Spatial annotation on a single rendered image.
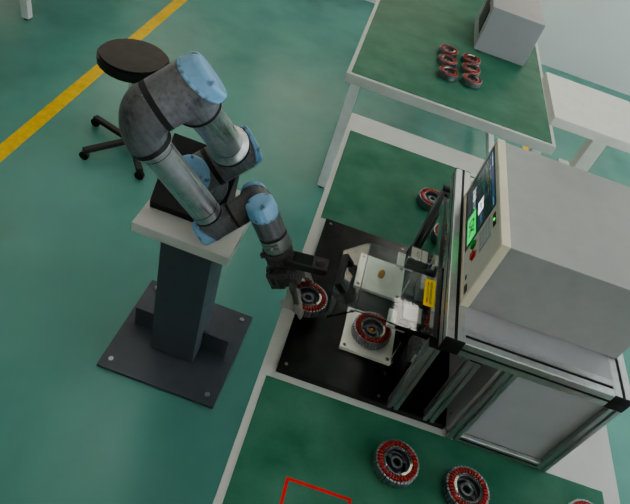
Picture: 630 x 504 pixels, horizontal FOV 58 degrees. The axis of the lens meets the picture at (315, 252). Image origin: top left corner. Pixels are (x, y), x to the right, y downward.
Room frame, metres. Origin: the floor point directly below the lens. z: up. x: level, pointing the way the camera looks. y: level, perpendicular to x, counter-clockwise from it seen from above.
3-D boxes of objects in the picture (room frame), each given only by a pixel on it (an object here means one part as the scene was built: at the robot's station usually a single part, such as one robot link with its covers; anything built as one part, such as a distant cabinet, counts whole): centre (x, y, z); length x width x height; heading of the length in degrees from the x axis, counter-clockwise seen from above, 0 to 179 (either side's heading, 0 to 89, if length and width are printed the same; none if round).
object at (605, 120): (2.10, -0.78, 0.98); 0.37 x 0.35 x 0.46; 1
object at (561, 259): (1.18, -0.55, 1.22); 0.44 x 0.39 x 0.20; 1
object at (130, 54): (2.42, 1.16, 0.28); 0.54 x 0.49 x 0.56; 91
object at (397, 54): (3.56, -0.37, 0.37); 1.85 x 1.10 x 0.75; 1
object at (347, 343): (1.06, -0.23, 0.78); 0.15 x 0.15 x 0.01; 1
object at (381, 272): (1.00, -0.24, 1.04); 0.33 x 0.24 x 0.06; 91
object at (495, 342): (1.19, -0.54, 1.09); 0.68 x 0.44 x 0.05; 1
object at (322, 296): (1.06, -0.03, 0.83); 0.11 x 0.11 x 0.04
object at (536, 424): (0.87, -0.63, 0.91); 0.28 x 0.03 x 0.32; 91
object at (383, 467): (0.72, -0.36, 0.77); 0.11 x 0.11 x 0.04
